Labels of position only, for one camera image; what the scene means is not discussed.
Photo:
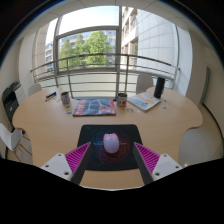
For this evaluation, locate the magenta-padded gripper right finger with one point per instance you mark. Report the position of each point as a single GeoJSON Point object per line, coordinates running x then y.
{"type": "Point", "coordinates": [163, 165]}

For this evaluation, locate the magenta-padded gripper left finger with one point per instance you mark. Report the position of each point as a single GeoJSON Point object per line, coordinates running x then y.
{"type": "Point", "coordinates": [61, 165]}

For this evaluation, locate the pink and lilac computer mouse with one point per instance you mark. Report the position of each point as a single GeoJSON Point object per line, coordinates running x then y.
{"type": "Point", "coordinates": [111, 143]}

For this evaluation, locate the black patterned mouse pad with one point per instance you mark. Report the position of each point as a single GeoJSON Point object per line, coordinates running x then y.
{"type": "Point", "coordinates": [100, 160]}

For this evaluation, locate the blue round sticker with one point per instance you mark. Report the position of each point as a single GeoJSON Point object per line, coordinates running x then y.
{"type": "Point", "coordinates": [165, 100]}
{"type": "Point", "coordinates": [163, 107]}

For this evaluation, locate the white chair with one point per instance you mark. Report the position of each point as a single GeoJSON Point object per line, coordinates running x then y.
{"type": "Point", "coordinates": [34, 89]}
{"type": "Point", "coordinates": [145, 83]}
{"type": "Point", "coordinates": [10, 136]}

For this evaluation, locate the red and blue magazine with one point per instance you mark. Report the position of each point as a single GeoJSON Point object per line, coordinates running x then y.
{"type": "Point", "coordinates": [94, 107]}

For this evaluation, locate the printed drink can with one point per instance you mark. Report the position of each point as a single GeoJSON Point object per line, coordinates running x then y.
{"type": "Point", "coordinates": [65, 98]}

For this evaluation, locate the light blue picture book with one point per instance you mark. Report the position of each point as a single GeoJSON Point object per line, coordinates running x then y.
{"type": "Point", "coordinates": [144, 101]}

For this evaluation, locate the dark blue pen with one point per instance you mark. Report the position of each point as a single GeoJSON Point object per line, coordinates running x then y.
{"type": "Point", "coordinates": [50, 95]}

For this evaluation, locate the white printed cup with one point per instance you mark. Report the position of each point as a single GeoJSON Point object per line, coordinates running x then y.
{"type": "Point", "coordinates": [122, 100]}

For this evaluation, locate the black cylinder speaker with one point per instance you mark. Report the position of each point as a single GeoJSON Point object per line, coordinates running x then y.
{"type": "Point", "coordinates": [159, 87]}

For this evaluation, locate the black and white printer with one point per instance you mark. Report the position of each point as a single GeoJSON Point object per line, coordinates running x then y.
{"type": "Point", "coordinates": [11, 98]}

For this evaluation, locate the metal balcony railing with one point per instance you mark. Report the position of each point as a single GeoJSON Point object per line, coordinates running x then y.
{"type": "Point", "coordinates": [96, 56]}

